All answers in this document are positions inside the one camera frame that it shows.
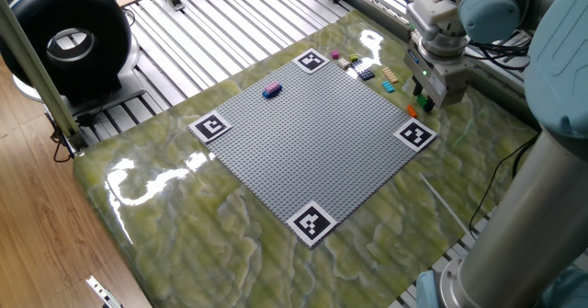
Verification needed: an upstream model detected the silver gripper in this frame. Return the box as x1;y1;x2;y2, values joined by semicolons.
402;45;469;114

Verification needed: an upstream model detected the tan Lego plate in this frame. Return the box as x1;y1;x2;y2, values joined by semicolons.
381;66;401;85

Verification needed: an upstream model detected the black Lego plate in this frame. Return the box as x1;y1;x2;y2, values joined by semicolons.
349;59;376;82

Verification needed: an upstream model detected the grey Lego baseplate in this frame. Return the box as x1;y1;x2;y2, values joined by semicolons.
195;59;426;243

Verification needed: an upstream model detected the black white fiducial marker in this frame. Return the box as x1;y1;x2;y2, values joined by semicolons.
285;200;339;248
187;109;234;144
392;117;439;154
292;47;331;75

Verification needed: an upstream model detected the black ring shaped device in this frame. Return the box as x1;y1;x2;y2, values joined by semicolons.
0;0;143;116

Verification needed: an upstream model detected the metal hinge bracket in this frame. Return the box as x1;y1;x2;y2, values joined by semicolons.
85;274;125;308

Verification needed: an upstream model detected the slanted aluminium frame post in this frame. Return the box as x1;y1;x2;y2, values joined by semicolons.
0;0;88;151

